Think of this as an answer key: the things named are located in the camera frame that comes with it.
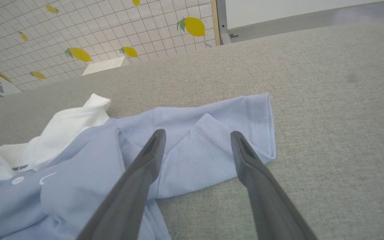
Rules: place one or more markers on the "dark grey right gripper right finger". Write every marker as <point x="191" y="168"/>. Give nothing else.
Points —
<point x="262" y="186"/>

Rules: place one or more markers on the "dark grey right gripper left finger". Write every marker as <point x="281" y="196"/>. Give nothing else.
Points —
<point x="135" y="180"/>

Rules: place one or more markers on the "light blue polo shirt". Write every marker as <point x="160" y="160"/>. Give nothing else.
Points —
<point x="85" y="173"/>

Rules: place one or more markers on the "white box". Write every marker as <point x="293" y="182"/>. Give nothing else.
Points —
<point x="103" y="66"/>

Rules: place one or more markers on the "lemon print partition panel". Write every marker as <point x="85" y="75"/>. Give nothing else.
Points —
<point x="112" y="26"/>

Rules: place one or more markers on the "grey metal partition leg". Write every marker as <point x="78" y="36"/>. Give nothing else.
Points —
<point x="222" y="23"/>

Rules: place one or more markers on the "white partition board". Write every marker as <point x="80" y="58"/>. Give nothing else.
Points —
<point x="278" y="10"/>

